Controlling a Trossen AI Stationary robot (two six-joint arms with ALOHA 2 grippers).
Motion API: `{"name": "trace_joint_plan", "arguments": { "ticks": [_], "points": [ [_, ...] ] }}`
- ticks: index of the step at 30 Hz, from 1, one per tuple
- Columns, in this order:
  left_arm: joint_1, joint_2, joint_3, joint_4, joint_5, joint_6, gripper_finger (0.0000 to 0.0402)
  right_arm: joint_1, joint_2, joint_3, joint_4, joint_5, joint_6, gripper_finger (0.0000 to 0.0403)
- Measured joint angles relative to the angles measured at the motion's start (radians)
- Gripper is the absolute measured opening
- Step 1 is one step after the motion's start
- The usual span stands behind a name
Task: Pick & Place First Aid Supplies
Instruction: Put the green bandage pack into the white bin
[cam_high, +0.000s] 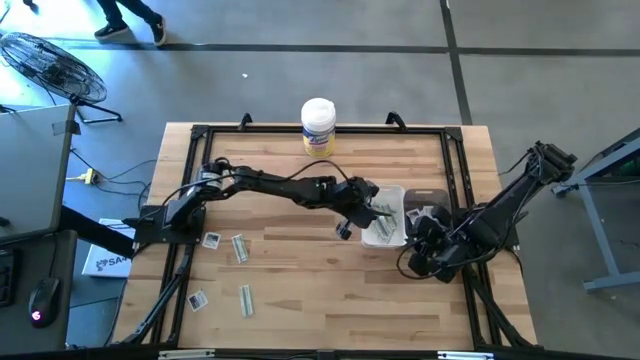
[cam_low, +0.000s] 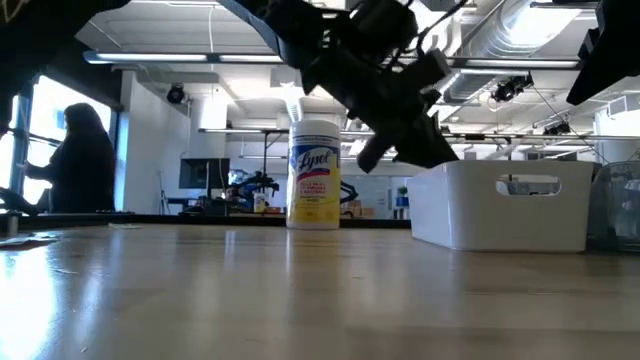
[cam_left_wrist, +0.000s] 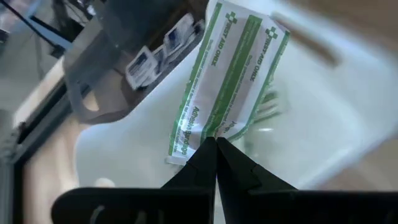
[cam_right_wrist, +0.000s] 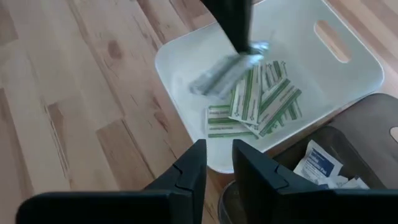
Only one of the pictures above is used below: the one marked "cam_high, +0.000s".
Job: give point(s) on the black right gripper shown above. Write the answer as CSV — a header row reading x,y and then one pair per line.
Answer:
x,y
440,235

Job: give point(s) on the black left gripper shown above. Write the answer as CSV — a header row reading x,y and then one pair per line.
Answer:
x,y
360,200

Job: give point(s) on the green white bandage packet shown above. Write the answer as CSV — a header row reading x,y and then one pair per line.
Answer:
x,y
240,248
246,301
384,231
393,212

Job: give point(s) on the blue white antiseptic wipe packet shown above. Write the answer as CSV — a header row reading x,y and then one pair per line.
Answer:
x,y
413,215
198,300
211,240

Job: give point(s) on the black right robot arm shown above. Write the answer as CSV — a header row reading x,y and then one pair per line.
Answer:
x,y
520,190

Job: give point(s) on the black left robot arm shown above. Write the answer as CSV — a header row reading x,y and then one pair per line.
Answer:
x,y
280,186

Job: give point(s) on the white plastic bin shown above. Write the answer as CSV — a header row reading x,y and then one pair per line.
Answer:
x,y
397,195

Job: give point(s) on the translucent grey plastic bin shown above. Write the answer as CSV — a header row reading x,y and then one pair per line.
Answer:
x,y
425,196

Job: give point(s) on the Lysol disinfecting wipes canister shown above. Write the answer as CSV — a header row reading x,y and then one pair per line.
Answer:
x,y
318,125

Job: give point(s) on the white cardboard box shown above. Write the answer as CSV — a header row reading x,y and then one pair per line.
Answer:
x,y
107,262

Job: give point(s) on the yellow power strip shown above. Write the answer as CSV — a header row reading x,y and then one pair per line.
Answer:
x,y
90,176

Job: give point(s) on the person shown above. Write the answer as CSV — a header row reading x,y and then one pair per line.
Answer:
x,y
112,30

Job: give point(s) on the black computer mouse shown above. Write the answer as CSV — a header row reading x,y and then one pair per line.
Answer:
x,y
44,300

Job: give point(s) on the dark desk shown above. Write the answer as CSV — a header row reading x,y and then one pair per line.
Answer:
x,y
35,260

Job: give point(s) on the black floor fan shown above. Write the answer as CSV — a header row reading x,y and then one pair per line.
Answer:
x,y
50,65

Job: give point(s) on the black keyboard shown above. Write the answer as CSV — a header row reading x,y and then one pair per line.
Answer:
x,y
7,277

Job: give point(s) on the black aluminium table frame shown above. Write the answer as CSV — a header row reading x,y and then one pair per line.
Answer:
x,y
275,129

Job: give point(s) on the grey metal table frame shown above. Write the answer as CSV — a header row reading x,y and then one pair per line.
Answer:
x,y
597,235

